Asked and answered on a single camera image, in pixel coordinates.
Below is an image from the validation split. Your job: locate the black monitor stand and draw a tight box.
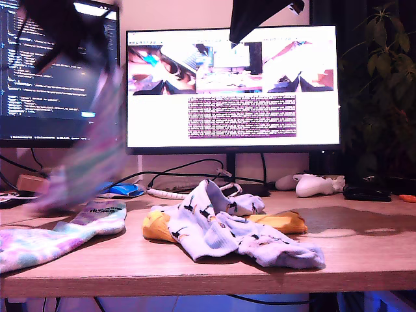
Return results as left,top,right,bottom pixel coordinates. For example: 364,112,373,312
201,153,271,198

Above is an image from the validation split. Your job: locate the pale blue toucan sock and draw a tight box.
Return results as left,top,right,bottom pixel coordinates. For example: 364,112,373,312
168,179,266,263
149,203,326,269

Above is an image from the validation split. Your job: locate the dark-screen computer monitor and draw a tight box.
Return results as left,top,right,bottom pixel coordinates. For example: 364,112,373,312
0,0,124,150

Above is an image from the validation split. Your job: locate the yellow sock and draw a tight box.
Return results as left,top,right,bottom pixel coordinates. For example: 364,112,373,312
142,209,309,244

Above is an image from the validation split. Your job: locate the black pouch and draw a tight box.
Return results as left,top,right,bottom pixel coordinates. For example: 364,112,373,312
343,183,393,203

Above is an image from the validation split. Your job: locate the black white printed card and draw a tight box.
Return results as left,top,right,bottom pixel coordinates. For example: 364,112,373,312
0,190,37,209

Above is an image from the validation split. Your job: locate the tie-dye Hugging Face sock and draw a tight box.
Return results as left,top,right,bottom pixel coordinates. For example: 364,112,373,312
31,61,127,214
0,200,127,274

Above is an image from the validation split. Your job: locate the white game controller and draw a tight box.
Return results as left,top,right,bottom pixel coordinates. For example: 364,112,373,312
275,175,298,191
294,174,345,199

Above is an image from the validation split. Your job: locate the white-screen computer monitor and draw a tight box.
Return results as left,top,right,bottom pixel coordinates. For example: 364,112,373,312
125,25,342,156

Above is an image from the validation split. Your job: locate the black cable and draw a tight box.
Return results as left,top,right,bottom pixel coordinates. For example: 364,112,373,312
97,158,227,197
259,154,268,183
227,294,310,306
148,171,270,192
0,155,40,175
31,148,45,170

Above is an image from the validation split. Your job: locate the white spiral cable wrap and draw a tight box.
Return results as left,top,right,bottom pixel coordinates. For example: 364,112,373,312
146,182,243,201

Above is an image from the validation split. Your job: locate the green houseplant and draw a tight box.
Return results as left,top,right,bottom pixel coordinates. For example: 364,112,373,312
337,2,416,188

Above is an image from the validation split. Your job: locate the blue plastic packet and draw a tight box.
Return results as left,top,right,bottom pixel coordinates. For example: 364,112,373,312
97,182,146,198

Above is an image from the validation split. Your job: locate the small cardboard box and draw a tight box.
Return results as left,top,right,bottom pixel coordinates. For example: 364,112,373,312
16,174,49,194

